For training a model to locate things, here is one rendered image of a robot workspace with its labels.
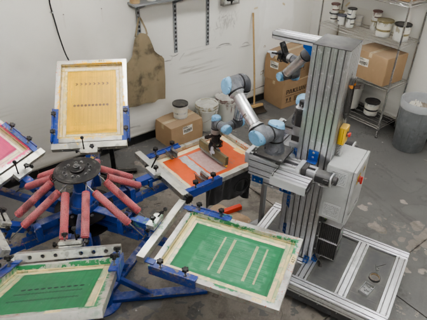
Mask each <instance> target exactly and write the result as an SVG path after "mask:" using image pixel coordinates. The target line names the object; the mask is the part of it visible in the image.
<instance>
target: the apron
mask: <svg viewBox="0 0 427 320"><path fill-rule="evenodd" d="M139 19H140V21H141V22H142V25H143V26H144V28H145V31H146V34H145V33H140V34H139V35H137V30H138V26H139ZM126 66H127V88H128V105H129V108H130V107H137V106H139V105H142V104H144V103H153V102H156V101H157V100H159V99H165V60H164V58H163V57H162V56H161V55H159V54H157V53H156V52H155V50H154V48H153V45H152V42H151V40H150V38H149V36H148V33H147V29H146V27H145V25H144V23H143V21H142V19H141V17H138V19H137V26H136V31H135V40H134V44H133V54H132V57H131V59H130V61H129V62H128V63H127V64H126Z"/></svg>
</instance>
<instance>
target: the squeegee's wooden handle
mask: <svg viewBox="0 0 427 320"><path fill-rule="evenodd" d="M208 145H209V143H208V142H206V141H205V140H204V139H202V138H201V139H200V140H199V147H201V148H203V149H204V150H206V151H207V152H208V153H210V151H209V149H208ZM213 150H214V152H215V154H212V155H213V157H215V158H216V159H218V160H219V161H220V162H222V163H223V165H224V166H226V165H228V159H229V158H228V157H227V156H226V155H225V154H223V153H222V152H221V151H219V150H218V149H214V148H213Z"/></svg>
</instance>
